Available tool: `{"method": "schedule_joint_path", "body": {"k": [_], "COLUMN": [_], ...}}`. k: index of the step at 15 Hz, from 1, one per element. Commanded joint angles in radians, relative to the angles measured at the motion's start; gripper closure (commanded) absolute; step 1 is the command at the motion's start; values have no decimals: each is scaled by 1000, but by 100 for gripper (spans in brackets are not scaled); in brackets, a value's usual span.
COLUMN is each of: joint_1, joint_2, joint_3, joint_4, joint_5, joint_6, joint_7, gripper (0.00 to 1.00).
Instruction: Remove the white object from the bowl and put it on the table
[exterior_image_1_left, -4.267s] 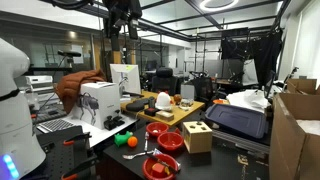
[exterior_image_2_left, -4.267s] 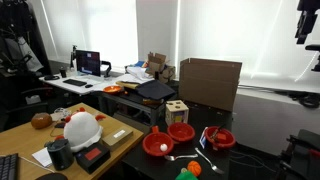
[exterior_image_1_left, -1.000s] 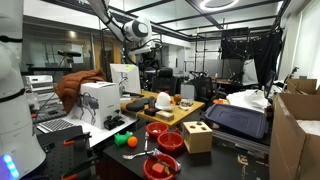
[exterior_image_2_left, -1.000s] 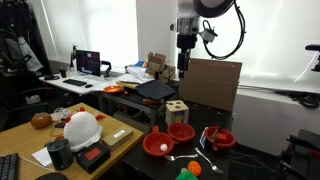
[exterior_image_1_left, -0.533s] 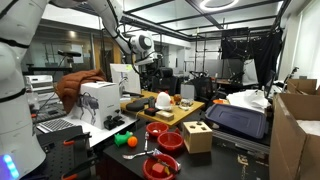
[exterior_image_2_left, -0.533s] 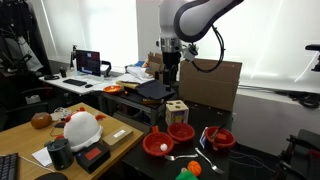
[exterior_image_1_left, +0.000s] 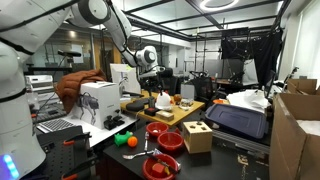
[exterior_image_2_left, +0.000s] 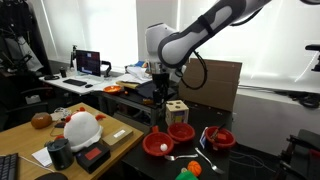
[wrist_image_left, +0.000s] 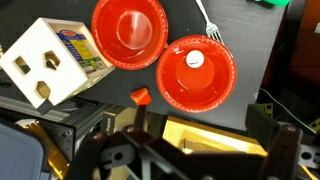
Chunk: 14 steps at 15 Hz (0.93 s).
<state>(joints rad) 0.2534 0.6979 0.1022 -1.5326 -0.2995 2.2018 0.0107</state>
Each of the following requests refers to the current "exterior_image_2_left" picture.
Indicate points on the black framed computer screen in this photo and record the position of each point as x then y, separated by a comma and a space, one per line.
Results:
88, 62

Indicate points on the small white round object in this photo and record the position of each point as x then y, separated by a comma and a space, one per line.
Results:
163, 147

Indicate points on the orange bowl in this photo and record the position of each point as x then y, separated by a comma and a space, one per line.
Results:
112, 89

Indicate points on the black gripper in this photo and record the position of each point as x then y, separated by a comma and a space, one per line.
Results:
161, 80

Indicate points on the black cylinder speaker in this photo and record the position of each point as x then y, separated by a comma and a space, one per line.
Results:
60, 155

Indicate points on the clear glass jar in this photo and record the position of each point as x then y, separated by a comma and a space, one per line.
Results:
61, 114

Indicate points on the black soft case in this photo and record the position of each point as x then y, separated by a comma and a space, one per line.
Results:
51, 176

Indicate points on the black small tripod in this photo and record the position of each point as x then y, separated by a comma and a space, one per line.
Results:
73, 56

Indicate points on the white plush chicken toy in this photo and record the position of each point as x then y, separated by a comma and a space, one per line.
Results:
81, 130

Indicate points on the blue white packet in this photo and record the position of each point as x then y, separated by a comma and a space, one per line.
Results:
203, 139

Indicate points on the black box with red patch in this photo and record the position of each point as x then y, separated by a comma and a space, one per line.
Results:
92, 157

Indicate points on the white sheets pile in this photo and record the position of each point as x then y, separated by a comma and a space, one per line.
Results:
138, 74

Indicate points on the green plastic toy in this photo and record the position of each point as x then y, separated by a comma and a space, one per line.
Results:
185, 176

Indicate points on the small tan cardboard box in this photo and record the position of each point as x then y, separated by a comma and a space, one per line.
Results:
116, 136

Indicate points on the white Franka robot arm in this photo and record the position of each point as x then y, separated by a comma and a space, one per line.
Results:
186, 40

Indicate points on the black slim keyboard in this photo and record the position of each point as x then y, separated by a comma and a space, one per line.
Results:
75, 82

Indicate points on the white paper note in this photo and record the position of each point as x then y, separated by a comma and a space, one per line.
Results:
41, 156

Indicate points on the brown ball shaped object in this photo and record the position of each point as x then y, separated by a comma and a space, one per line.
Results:
41, 120

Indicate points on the small orange ball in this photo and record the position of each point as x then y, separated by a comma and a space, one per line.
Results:
194, 167

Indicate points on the white desk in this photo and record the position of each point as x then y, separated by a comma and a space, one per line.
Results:
66, 86

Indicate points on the wooden shape sorter box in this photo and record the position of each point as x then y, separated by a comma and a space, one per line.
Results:
176, 112

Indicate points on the orange cube block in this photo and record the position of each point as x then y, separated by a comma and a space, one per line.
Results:
222, 136

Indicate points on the black cup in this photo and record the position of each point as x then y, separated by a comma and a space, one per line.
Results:
63, 72

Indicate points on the large brown cardboard box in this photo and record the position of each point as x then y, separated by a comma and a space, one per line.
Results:
216, 83

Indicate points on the wooden desk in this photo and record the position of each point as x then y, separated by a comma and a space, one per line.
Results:
20, 140

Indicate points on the black office chair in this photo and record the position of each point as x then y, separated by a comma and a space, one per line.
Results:
25, 106

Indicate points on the black computer mouse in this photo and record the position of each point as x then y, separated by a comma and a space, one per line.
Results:
88, 86

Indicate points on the red plastic bowl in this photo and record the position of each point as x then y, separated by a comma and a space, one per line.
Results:
230, 141
151, 144
181, 131

